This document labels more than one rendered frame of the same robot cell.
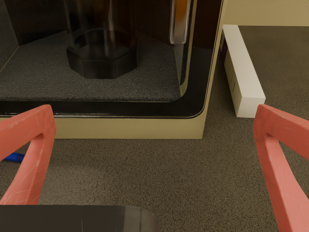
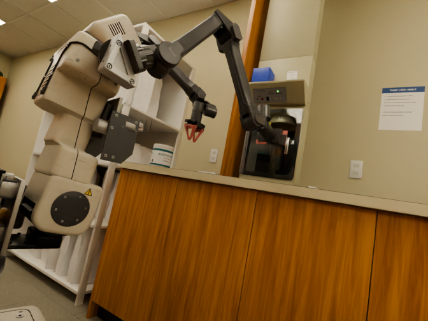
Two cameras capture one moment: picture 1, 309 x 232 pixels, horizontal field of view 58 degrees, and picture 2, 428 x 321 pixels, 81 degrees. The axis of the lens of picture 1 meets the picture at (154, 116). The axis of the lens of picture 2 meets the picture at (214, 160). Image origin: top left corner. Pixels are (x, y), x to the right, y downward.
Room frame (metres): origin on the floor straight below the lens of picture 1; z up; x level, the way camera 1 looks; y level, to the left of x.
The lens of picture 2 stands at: (-1.05, -0.41, 0.84)
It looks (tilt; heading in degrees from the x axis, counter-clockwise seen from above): 8 degrees up; 33
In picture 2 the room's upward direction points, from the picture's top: 11 degrees clockwise
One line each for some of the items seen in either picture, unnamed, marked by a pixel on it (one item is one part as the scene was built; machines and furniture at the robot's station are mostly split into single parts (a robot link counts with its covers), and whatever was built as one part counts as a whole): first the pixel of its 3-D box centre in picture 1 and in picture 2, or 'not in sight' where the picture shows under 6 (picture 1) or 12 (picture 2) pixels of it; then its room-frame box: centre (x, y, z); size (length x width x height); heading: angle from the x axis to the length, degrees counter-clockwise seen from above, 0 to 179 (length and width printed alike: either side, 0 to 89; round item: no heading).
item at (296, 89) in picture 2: not in sight; (275, 93); (0.22, 0.09, 1.46); 0.32 x 0.11 x 0.10; 92
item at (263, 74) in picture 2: not in sight; (263, 79); (0.22, 0.18, 1.55); 0.10 x 0.10 x 0.09; 2
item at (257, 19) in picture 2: not in sight; (256, 83); (0.42, 0.32, 1.64); 0.49 x 0.03 x 1.40; 2
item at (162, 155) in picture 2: not in sight; (161, 156); (0.11, 0.74, 1.01); 0.13 x 0.13 x 0.15
